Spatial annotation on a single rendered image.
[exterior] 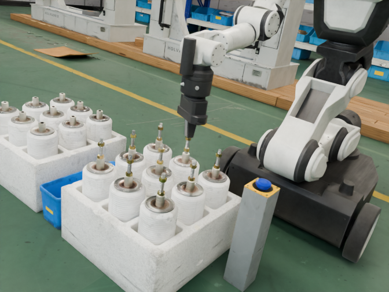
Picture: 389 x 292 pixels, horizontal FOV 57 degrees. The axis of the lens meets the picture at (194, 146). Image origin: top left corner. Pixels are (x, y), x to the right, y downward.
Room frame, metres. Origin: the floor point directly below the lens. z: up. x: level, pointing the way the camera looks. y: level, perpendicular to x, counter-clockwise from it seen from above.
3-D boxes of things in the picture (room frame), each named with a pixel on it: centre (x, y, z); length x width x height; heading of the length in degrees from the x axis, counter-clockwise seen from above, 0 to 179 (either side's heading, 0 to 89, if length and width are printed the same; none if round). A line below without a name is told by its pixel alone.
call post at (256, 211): (0.81, -0.19, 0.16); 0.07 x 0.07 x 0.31; 55
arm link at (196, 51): (1.00, 0.02, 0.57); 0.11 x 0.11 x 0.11; 51
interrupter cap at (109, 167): (0.89, 0.26, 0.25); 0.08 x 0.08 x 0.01
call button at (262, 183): (0.81, -0.19, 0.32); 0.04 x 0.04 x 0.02
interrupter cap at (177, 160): (1.01, 0.02, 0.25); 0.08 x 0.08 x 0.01
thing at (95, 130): (1.27, 0.37, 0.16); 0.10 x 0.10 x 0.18
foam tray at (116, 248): (0.92, 0.09, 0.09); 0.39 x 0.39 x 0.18; 55
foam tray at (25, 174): (1.24, 0.54, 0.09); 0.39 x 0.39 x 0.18; 56
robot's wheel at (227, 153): (1.30, -0.15, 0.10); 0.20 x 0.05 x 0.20; 145
